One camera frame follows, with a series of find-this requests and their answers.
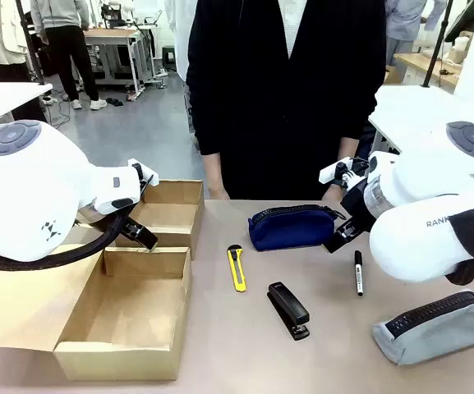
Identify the grey zipper pouch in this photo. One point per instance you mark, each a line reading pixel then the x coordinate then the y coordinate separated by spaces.
pixel 438 332

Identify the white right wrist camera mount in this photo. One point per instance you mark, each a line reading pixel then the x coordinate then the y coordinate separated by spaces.
pixel 329 172

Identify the bystander in light blue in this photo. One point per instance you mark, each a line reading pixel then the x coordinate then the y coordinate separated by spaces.
pixel 409 24

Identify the small open cardboard box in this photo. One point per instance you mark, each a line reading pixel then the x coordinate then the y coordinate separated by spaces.
pixel 171 217

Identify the bystander in white coat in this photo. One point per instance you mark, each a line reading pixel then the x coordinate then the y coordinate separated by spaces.
pixel 179 37

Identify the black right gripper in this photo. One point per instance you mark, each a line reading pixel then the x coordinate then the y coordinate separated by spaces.
pixel 357 205

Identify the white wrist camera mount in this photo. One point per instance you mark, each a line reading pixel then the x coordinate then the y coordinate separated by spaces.
pixel 148 174
pixel 329 172

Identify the dark stool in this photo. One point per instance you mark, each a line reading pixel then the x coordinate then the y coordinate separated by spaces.
pixel 168 55

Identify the wooden top workbench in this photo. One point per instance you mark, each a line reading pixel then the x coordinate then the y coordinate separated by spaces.
pixel 113 49

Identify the black tripod pole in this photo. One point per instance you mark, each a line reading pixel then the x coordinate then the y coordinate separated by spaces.
pixel 438 45
pixel 31 41

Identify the white side table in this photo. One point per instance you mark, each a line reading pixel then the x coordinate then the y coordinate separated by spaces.
pixel 409 111
pixel 2 100

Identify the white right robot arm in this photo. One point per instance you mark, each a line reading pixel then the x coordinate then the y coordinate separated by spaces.
pixel 433 197

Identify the person left forearm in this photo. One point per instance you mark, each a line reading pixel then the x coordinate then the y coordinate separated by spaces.
pixel 348 149

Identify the blue zipper pouch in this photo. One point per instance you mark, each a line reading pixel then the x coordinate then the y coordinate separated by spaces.
pixel 292 230

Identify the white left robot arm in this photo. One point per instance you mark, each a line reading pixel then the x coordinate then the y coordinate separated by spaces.
pixel 31 193

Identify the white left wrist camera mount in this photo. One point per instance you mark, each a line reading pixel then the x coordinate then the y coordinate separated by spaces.
pixel 148 174

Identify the wooden desk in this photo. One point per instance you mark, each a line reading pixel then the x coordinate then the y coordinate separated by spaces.
pixel 429 67

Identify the black stapler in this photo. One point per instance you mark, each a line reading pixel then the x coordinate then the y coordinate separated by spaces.
pixel 288 308

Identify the person torso black cardigan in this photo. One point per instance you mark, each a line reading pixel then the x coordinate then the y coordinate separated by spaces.
pixel 277 102

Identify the person left hand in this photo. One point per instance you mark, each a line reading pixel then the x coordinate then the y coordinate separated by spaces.
pixel 333 194

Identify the bystander in black trousers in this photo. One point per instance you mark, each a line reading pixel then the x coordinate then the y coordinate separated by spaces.
pixel 70 49

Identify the yellow box cutter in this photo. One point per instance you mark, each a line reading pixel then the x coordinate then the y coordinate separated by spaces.
pixel 236 271

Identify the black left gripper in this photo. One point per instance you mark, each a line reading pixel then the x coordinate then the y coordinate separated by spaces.
pixel 133 229

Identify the black slippers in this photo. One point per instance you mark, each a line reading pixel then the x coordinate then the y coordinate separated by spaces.
pixel 114 101

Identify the black marker pen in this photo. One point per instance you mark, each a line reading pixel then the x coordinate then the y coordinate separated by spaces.
pixel 359 273

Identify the person right hand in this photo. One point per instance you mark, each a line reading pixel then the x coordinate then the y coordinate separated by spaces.
pixel 218 192

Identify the large open cardboard box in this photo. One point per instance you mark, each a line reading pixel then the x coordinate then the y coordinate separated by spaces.
pixel 130 312

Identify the person right forearm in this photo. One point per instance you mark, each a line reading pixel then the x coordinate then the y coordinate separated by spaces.
pixel 213 170

